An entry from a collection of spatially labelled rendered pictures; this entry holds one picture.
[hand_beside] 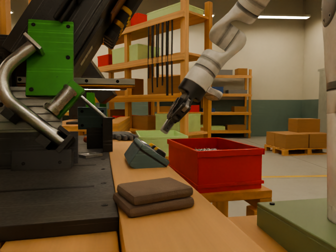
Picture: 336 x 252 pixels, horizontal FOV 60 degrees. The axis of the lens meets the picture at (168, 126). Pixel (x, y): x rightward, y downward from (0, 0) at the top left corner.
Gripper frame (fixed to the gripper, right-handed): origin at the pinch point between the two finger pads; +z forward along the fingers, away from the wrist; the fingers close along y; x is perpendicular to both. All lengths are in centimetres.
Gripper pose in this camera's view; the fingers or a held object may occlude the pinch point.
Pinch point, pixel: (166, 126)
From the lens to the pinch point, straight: 81.6
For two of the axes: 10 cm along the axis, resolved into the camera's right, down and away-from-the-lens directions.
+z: -5.6, 8.3, -0.6
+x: 8.0, 5.6, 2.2
